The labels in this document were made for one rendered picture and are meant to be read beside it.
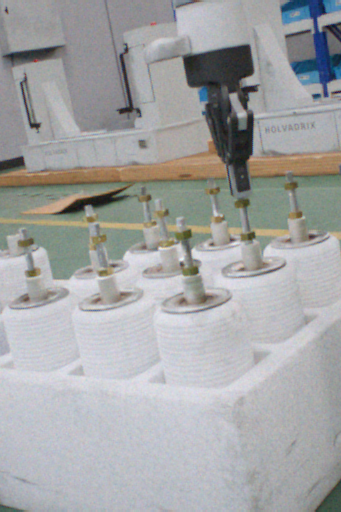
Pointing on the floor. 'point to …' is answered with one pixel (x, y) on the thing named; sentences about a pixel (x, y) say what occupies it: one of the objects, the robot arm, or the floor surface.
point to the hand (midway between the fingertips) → (239, 179)
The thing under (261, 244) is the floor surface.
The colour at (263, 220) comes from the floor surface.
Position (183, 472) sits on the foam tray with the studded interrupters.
